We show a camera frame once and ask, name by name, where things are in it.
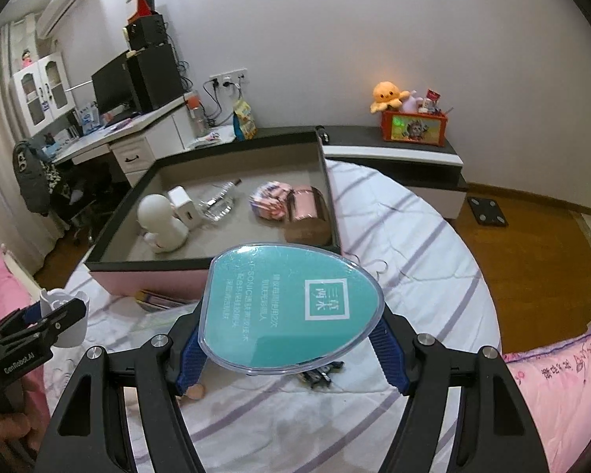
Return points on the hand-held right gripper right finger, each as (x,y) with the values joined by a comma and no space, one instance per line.
(391,354)

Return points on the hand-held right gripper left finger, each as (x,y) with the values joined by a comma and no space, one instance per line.
(189,359)

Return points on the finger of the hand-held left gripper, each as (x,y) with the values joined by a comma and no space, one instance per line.
(19,318)
(61,318)

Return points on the white rounded toy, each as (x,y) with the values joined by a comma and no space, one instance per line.
(71,330)

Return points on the teal egg-shaped case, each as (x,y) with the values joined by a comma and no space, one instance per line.
(290,305)

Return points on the white gourd figure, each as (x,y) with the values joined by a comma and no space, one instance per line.
(157,221)

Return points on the pink box with black rim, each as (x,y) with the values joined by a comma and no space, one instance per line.
(236,226)

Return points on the white charger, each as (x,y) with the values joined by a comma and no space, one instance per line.
(184,204)

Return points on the clear plastic box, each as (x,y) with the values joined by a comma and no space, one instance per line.
(217,204)

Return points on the pink perfume bottle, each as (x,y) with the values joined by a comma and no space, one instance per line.
(305,204)

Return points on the person's left hand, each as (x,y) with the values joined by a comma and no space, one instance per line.
(0,428)

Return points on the pink blanket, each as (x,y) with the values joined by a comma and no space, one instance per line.
(5,286)

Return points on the colourful booklet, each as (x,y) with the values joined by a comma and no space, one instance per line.
(160,300)

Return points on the black hair clip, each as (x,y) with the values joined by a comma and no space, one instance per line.
(320,377)

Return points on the black office chair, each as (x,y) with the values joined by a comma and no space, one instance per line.
(76,197)

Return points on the grey black jacket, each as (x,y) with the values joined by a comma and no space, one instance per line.
(29,177)

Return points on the black bathroom scale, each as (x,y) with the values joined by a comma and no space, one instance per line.
(487,212)

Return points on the pink printed quilt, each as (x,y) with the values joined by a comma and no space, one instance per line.
(561,394)

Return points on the white desk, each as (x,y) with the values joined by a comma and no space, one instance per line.
(128,150)

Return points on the white curtain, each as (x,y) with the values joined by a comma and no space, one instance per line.
(0,133)

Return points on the orange storage box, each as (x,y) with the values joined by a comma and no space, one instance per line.
(413,129)

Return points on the white glass-door cabinet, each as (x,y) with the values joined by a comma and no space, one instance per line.
(42,91)

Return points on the black monitor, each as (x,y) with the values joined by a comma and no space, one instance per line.
(111,83)

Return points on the bottle with orange cap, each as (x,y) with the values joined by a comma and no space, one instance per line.
(195,111)

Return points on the colourful snack bag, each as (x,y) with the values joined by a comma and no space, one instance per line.
(244,119)

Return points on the purple plush toy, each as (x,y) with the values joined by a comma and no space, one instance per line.
(411,103)

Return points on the orange octopus plush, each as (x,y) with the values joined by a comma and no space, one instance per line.
(389,96)

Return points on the black computer tower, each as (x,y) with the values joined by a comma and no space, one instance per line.
(155,76)

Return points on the small doll in pink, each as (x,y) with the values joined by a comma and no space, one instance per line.
(27,57)

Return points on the black speaker box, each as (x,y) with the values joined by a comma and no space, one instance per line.
(147,31)

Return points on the white air conditioner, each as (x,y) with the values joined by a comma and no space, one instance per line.
(64,2)

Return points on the white wall outlet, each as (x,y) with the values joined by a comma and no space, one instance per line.
(226,78)

